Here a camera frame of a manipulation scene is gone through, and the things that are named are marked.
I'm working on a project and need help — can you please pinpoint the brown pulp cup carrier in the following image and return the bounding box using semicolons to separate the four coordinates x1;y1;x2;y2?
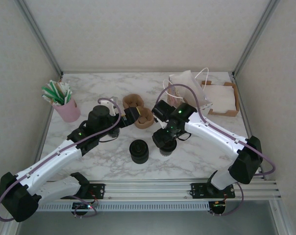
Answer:
122;94;155;130

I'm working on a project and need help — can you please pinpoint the white printed paper bag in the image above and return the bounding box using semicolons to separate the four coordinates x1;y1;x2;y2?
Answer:
162;68;214;116

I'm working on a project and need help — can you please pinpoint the single paper coffee cup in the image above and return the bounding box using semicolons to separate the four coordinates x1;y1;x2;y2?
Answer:
159;143;177;157

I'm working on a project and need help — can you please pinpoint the pink straw holder cup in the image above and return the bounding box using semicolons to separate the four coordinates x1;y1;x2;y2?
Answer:
51;97;81;122

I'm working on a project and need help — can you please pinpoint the stack of black lids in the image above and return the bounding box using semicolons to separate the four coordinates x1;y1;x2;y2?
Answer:
128;139;149;164

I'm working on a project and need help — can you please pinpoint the white wrapped drinking straw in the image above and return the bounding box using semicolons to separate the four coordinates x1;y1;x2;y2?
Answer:
57;82;72;104
64;84;74;100

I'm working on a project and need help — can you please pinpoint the stack of white napkins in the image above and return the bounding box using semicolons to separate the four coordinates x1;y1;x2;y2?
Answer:
204;84;238;112

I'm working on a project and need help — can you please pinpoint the green drinking straw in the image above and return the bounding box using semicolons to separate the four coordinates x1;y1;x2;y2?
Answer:
48;82;66;105
41;86;62;105

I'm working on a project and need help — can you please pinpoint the brown cardboard napkin box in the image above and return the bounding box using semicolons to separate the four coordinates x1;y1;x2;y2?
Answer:
200;80;241;118

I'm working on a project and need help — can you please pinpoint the left controller board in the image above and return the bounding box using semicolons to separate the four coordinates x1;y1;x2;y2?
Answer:
72;201;99;218

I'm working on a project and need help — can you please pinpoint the controller board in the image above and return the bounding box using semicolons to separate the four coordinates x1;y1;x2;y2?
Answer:
208;200;228;216
72;201;99;218

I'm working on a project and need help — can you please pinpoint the right controller board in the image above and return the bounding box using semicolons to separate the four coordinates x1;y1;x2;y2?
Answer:
208;200;228;216

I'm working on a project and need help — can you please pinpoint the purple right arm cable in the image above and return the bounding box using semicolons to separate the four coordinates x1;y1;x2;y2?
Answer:
154;84;276;217

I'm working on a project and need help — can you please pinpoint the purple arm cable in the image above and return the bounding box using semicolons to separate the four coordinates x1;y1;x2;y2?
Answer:
0;97;122;222
154;84;276;217

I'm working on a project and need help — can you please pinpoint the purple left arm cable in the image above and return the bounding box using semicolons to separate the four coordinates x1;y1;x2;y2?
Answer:
0;97;122;222

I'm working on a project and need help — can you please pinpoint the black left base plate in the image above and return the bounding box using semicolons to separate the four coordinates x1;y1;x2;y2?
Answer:
84;183;106;199

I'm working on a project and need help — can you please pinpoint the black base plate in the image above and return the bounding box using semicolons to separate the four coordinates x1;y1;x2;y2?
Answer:
84;183;106;199
191;182;235;199

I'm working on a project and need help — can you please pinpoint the aluminium mounting rail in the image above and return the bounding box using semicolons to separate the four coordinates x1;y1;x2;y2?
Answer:
40;180;282;202

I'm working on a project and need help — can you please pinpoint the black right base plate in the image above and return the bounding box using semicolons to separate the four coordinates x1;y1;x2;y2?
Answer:
191;182;235;199

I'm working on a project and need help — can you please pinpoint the grey slotted cable duct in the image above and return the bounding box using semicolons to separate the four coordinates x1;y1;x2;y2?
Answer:
36;202;210;212

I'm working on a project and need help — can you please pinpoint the aluminium frame post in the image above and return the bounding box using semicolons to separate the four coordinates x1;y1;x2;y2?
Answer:
231;0;282;77
17;0;64;76

